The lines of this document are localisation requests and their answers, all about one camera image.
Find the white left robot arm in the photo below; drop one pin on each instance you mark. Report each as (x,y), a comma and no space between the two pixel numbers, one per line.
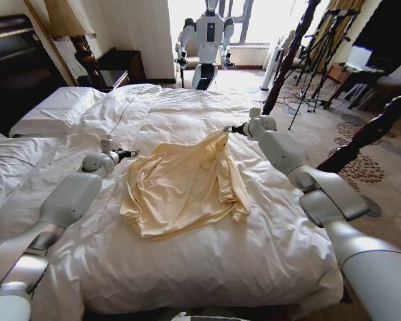
(70,197)

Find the dark wooden stand rail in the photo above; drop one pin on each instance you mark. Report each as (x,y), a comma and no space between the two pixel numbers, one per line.
(371,127)

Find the dark wooden desk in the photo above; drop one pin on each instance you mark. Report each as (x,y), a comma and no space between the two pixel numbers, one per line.
(371,77)

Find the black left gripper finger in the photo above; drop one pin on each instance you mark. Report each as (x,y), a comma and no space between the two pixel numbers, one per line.
(134,152)
(134,155)

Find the white pillow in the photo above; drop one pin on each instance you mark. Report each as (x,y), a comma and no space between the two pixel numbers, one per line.
(13,160)
(53,113)

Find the dark wooden nightstand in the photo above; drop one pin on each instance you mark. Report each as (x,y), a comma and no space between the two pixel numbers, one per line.
(120,68)

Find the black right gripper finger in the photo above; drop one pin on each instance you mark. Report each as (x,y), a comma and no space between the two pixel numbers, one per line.
(228,131)
(228,127)

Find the cream yellow shirt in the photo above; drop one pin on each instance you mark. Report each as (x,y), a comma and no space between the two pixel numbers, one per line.
(180,187)

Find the dark wooden headboard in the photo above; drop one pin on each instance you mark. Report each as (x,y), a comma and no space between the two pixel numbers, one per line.
(16,73)

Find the gold wall trim strip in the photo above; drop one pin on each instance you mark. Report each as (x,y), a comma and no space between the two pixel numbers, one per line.
(50,43)

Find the white robot front shell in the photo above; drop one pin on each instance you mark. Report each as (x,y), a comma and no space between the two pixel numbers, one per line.
(200,316)

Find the white duvet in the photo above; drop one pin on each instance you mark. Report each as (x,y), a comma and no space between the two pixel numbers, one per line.
(194,264)

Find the cream lampshade table lamp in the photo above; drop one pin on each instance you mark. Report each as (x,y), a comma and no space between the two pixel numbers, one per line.
(74,20)

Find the black camera tripod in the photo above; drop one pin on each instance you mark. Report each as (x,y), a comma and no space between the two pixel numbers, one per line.
(324,53)

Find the dark wooden stand post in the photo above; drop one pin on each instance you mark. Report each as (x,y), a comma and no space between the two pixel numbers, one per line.
(289,57)

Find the white slim floor pole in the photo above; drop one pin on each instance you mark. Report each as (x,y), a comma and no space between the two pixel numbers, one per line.
(270,70)

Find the golden curtain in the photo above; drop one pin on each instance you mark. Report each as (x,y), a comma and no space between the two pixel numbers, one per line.
(334,30)

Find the white humanoid robot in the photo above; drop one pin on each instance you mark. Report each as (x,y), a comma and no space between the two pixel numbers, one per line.
(208,36)

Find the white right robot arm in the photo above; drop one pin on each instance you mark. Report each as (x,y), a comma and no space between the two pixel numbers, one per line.
(284,150)

